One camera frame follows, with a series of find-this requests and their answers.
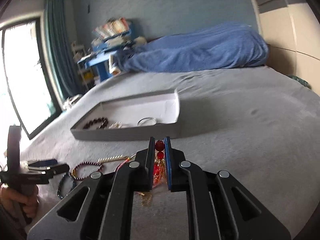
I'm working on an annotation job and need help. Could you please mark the red bead gold charm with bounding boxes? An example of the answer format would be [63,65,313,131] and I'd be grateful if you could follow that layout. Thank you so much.
[153,140,167,188]

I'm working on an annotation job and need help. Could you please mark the blue crystal bead bracelet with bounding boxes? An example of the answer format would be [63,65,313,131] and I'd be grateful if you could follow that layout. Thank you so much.
[56,171,77,201]

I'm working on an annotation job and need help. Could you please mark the silver key rings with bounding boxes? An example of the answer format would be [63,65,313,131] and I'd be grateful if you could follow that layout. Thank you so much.
[136,116,158,127]

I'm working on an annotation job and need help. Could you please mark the pink cord bracelet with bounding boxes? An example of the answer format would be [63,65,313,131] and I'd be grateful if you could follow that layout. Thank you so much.
[113,154,153,208]

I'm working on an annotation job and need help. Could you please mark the pearl hair clip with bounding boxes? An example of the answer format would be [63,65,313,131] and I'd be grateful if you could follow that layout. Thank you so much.
[98,154,129,164]

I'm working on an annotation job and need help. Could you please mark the dark red bead bracelet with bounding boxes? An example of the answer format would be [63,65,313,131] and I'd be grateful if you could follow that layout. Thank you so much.
[71,160,103,181]

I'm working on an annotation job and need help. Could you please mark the large black bead bracelet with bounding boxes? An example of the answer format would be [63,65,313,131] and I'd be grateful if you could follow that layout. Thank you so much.
[81,116,110,130]

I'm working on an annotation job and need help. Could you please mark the left hand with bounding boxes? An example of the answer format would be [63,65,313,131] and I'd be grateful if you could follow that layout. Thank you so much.
[1,184,39,218]

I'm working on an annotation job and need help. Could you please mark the grey cardboard tray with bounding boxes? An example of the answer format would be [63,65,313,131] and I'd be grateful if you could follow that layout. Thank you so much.
[70,89,180,141]

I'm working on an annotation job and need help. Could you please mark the window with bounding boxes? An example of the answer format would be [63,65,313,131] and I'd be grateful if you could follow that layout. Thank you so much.
[1,17,62,139]

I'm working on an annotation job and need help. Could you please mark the teal curtain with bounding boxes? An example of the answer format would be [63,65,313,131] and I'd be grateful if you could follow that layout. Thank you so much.
[44,0,83,101]

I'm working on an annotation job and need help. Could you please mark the blue wooden desk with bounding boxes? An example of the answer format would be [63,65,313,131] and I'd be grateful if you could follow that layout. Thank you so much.
[83,20,136,82]

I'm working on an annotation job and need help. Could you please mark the blue fleece blanket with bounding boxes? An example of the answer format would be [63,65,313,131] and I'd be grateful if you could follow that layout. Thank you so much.
[113,23,269,73]

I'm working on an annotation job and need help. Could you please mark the white shelf rack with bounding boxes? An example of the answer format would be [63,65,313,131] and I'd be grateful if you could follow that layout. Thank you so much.
[71,41,95,92]

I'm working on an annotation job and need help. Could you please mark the row of books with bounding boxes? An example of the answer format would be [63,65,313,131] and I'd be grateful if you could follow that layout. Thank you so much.
[92,17,131,40]

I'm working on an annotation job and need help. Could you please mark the cream wardrobe doors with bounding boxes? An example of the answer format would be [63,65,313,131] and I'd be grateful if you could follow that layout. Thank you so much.
[251,0,319,93]

